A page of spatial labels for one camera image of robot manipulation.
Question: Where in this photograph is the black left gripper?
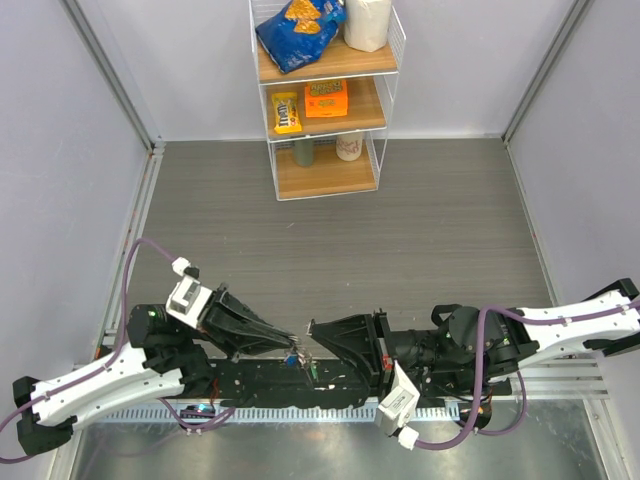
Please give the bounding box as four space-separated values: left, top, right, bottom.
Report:
181 280 297 361

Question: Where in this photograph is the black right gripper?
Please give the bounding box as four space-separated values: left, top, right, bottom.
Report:
311 307 469 399

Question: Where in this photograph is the metal key organizer with rings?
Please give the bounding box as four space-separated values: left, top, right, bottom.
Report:
283 343 317 388

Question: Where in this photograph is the key with blue tag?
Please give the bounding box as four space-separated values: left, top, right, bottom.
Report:
284 354 297 366

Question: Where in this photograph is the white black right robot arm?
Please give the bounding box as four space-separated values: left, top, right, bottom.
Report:
308 278 639 399

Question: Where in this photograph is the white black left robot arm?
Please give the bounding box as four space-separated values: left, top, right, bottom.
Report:
13 280 298 456

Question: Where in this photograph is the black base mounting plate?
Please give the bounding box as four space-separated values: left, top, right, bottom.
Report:
199 357 514 409

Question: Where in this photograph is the white printed cup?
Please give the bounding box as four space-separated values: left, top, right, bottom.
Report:
336 132 364 162

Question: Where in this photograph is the yellow candy bag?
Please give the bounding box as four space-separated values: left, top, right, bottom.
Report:
271 92 302 135

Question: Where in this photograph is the orange candy box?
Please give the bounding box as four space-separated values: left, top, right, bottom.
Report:
304 79 349 118

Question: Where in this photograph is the blue chips bag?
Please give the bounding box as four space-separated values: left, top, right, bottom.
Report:
255 1 347 74

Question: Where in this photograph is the white paper towel roll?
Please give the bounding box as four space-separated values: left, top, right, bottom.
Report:
344 0 392 53

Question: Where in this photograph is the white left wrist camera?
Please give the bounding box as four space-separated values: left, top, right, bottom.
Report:
165 257 213 330

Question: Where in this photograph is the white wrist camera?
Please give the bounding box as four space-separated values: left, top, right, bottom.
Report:
165 257 213 330
374 361 420 450

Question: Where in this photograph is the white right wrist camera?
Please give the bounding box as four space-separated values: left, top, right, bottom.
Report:
374 361 420 450

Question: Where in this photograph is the white slotted cable duct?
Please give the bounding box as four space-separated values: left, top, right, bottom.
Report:
101 401 459 424

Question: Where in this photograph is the white wire shelf unit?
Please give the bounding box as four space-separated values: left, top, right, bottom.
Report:
251 10 406 201

